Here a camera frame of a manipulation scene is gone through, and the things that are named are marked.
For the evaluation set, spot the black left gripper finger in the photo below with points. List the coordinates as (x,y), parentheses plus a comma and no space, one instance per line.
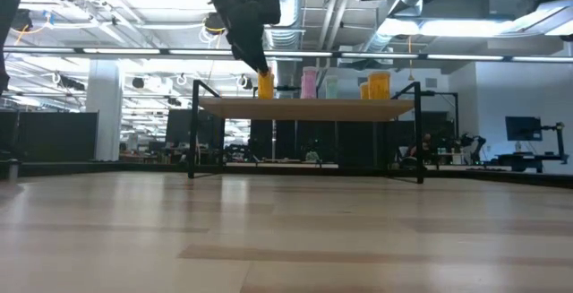
(242,53)
(256,46)

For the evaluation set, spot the small orange medicine bottle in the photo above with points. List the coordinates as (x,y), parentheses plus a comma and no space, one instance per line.
(265,86)

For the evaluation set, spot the pink medicine bottle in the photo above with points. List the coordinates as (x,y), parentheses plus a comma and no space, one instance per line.
(309,83)

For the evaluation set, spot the teal medicine bottle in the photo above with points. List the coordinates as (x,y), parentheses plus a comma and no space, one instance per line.
(331,88)

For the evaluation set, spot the large orange medicine bottle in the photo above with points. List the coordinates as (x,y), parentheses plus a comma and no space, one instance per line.
(379,86)
(364,92)

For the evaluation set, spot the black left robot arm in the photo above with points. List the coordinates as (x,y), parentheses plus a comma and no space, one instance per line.
(11,15)

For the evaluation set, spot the black monitor on arm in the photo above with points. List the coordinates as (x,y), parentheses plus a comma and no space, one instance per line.
(523,128)

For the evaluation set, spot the black background robot arm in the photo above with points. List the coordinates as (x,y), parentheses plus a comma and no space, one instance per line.
(474,145)

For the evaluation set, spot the wooden shelf black metal legs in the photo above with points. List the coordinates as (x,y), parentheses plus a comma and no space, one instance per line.
(304,109)

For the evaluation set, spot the black ceiling spotlight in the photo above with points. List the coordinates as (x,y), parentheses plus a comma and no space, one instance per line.
(214,23)
(21,20)

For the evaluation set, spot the black background screen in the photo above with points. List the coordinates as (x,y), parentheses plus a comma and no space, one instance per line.
(179,127)

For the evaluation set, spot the long LED light bar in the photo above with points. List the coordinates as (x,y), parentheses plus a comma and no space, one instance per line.
(358,54)

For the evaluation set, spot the white building column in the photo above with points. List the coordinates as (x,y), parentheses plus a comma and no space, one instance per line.
(105,109)

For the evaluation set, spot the person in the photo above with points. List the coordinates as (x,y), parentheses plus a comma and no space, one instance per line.
(425,145)

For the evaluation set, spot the black partition panel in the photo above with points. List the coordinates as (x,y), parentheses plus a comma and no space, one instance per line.
(49,136)

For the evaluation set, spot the black standing desk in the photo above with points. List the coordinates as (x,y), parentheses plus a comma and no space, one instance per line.
(528,161)

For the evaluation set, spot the silver ventilation duct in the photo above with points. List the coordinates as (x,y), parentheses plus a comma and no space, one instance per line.
(286,28)

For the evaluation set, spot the black aluminium table frame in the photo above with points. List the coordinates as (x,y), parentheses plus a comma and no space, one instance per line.
(67,168)

